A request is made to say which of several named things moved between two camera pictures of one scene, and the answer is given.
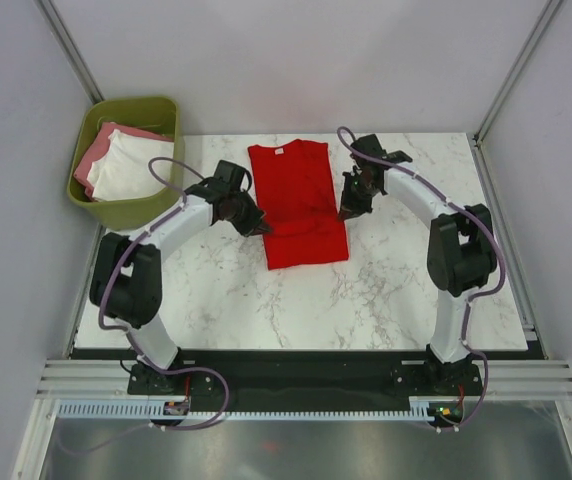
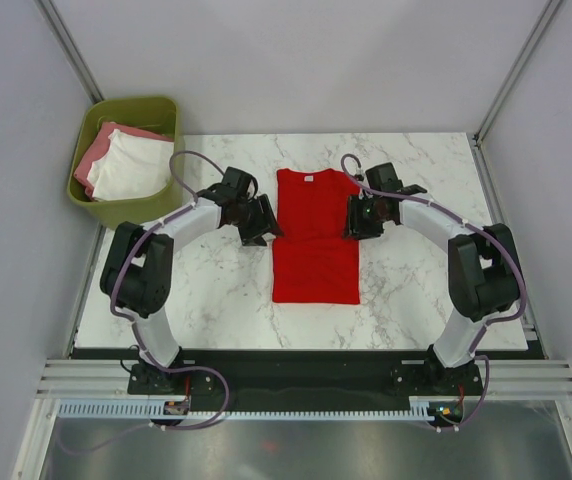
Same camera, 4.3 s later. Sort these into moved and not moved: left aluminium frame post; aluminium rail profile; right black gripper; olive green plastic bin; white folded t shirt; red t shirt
Moved: right black gripper; red t shirt
Not moved: olive green plastic bin; white folded t shirt; aluminium rail profile; left aluminium frame post
